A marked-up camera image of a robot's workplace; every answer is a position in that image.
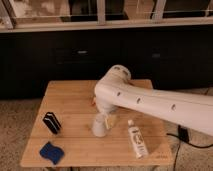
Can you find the white ceramic cup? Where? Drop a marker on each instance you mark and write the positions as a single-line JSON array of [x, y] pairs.
[[99, 128]]

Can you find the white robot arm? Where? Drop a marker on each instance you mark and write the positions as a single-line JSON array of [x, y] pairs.
[[190, 110]]

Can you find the black power adapter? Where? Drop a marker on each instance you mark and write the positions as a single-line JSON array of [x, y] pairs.
[[183, 134]]

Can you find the wooden table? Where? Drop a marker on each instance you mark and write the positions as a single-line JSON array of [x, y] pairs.
[[71, 102]]

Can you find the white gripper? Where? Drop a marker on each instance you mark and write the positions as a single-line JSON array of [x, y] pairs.
[[106, 106]]

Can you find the dark cabinet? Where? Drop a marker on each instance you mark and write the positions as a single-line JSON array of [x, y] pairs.
[[177, 57]]

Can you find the blue sponge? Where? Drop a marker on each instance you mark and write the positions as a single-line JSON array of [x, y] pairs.
[[51, 152]]

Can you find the white tube bottle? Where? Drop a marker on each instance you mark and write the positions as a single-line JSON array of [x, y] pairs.
[[137, 140]]

